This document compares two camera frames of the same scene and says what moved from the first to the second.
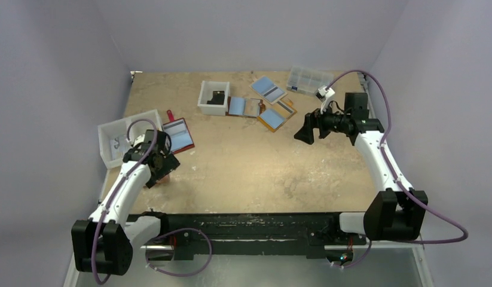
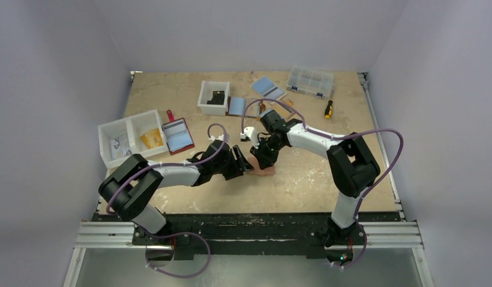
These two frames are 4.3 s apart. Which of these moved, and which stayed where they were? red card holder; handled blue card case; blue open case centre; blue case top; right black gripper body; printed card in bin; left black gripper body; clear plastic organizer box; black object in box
Moved: right black gripper body; handled blue card case; left black gripper body
Stayed: red card holder; clear plastic organizer box; black object in box; printed card in bin; blue case top; blue open case centre
